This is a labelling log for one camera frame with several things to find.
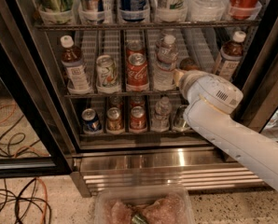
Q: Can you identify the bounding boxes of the glass fridge door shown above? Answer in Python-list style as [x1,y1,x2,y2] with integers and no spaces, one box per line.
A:
[0,0,74,178]
[233,5,278,141]

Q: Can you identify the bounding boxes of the blue can bottom shelf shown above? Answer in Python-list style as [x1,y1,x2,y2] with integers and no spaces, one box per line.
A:
[81,108,102,133]

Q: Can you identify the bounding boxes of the red cola can top shelf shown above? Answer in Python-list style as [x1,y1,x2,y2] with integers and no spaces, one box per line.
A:
[229,0,258,20]

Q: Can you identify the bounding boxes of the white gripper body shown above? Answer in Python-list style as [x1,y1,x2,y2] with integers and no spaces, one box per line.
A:
[179,70,243,115]

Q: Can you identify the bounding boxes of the small water bottle bottom shelf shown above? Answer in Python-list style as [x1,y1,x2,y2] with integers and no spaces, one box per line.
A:
[151,96,172,132]

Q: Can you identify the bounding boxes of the red can bottom shelf behind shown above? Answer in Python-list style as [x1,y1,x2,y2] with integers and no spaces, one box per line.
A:
[130,95,146,108]

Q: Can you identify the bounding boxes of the black and orange floor cables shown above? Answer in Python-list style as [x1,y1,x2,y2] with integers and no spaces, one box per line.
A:
[0,176,52,224]

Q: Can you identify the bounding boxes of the white green soda can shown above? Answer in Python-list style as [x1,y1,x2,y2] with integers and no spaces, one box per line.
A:
[96,54,118,88]

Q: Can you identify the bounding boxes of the stainless steel fridge base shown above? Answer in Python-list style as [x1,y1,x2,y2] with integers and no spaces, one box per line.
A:
[71,146,264,197]

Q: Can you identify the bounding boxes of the red can bottom shelf front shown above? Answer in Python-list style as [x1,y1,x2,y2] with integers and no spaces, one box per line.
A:
[130,106,146,130]

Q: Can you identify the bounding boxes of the brown tea bottle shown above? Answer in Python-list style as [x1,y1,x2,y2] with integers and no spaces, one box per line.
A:
[212,31,246,80]
[61,35,90,91]

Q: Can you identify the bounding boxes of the clear water bottle shelf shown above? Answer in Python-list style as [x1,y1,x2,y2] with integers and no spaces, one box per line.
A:
[154,35,178,91]

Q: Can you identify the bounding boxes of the top wire shelf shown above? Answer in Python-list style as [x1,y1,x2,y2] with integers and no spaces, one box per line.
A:
[35,20,261,32]

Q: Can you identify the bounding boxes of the right glass fridge door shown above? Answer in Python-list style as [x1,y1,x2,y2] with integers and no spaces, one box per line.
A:
[233,5,278,141]

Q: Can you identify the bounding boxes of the green silver can bottom shelf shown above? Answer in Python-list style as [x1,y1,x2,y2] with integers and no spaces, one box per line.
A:
[173,105,189,132]

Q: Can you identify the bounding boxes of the left glass fridge door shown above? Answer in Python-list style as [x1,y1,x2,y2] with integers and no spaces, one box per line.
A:
[0,0,74,178]

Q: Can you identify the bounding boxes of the middle wire shelf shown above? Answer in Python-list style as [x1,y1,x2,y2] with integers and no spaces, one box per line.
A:
[64,89,180,99]

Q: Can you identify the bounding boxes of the gold can shelf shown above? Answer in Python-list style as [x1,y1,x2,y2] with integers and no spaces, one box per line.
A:
[106,107,124,131]
[109,96,123,109]

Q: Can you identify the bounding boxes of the right brown tea bottle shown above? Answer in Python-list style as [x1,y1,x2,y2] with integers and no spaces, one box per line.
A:
[212,31,246,80]

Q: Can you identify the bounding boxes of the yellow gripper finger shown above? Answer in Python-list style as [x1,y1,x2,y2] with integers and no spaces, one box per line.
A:
[174,69,185,87]

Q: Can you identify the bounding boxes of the left brown tea bottle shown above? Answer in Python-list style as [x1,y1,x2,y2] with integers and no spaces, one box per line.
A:
[61,35,90,91]

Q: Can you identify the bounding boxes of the orange soda can shelf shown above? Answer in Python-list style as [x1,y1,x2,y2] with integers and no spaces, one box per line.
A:
[179,58,199,71]

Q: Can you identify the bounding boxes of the wire shelf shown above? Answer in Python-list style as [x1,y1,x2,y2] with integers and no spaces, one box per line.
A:
[35,20,261,32]
[64,89,180,99]

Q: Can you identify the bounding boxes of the large water bottle top shelf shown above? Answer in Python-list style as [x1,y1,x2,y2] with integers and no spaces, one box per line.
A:
[189,0,225,21]

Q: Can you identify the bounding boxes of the red cola can front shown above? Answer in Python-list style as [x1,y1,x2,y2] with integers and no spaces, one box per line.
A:
[127,53,147,86]

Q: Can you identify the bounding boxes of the gold can bottom shelf behind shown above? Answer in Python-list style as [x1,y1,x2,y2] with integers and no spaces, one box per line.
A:
[109,96,123,109]

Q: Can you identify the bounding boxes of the gold can bottom shelf front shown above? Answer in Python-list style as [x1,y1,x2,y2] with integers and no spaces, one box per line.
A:
[106,107,124,131]

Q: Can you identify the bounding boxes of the red cola can behind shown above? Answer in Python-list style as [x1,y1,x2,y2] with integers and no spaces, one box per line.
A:
[126,40,145,57]

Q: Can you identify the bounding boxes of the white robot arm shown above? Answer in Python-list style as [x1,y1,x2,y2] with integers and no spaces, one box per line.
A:
[179,70,278,191]

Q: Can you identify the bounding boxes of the clear plastic food container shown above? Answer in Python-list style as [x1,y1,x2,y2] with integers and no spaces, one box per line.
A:
[94,185,195,224]

